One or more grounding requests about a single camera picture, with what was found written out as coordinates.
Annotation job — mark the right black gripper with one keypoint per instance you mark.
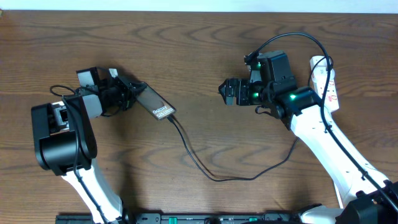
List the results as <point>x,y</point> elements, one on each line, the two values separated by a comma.
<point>242,85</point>

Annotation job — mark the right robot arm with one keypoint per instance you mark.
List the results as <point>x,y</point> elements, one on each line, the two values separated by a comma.
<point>366,195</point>

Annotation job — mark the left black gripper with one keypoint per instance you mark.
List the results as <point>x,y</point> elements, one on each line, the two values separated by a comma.
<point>127,89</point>

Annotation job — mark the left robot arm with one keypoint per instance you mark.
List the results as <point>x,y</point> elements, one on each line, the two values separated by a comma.
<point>64,140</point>

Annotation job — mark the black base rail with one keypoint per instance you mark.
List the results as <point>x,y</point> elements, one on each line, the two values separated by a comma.
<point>209,218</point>

